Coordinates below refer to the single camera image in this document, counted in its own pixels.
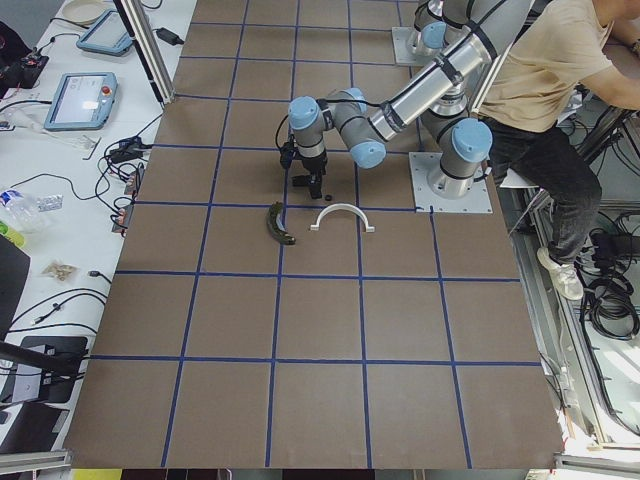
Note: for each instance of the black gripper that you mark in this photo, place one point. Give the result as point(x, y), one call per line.
point(313, 164)

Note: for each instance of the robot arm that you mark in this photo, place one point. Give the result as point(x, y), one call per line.
point(457, 38)

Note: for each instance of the black brake pad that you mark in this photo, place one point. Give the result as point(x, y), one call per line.
point(301, 181)

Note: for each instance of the green brake shoe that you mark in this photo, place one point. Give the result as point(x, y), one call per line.
point(275, 225)

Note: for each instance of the black power adapter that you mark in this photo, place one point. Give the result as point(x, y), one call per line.
point(169, 36)

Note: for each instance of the near teach pendant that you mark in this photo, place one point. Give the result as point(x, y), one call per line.
point(82, 101)

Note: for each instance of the teach pendant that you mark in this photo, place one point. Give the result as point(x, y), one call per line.
point(107, 35)
point(82, 101)

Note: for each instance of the far teach pendant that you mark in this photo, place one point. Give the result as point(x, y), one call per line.
point(107, 35)

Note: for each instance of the person in beige shirt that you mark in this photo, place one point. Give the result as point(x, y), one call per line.
point(562, 49)

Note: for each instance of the plastic water bottle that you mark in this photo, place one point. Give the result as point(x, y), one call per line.
point(25, 210)

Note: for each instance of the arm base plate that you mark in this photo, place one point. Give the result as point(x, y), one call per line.
point(405, 47)
point(435, 192)

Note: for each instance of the aluminium frame post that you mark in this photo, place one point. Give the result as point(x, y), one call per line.
point(139, 30)

